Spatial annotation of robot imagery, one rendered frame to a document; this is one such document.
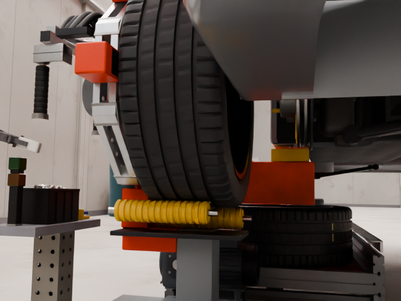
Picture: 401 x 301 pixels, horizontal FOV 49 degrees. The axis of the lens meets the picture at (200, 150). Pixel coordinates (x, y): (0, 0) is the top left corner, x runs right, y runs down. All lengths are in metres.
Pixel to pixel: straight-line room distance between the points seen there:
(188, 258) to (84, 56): 0.58
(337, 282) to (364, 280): 0.10
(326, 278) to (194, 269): 0.72
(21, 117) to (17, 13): 1.64
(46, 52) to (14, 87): 6.20
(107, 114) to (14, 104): 6.41
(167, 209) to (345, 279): 0.89
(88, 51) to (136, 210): 0.41
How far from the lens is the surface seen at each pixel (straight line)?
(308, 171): 1.66
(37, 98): 1.25
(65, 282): 1.66
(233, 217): 1.19
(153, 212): 1.12
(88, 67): 0.99
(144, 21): 1.02
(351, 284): 1.80
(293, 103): 1.19
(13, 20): 7.67
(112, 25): 1.10
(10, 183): 1.45
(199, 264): 1.20
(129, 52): 0.99
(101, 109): 1.06
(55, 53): 1.24
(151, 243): 1.23
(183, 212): 1.09
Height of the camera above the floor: 0.57
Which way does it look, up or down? 5 degrees up
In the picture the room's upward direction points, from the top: 1 degrees clockwise
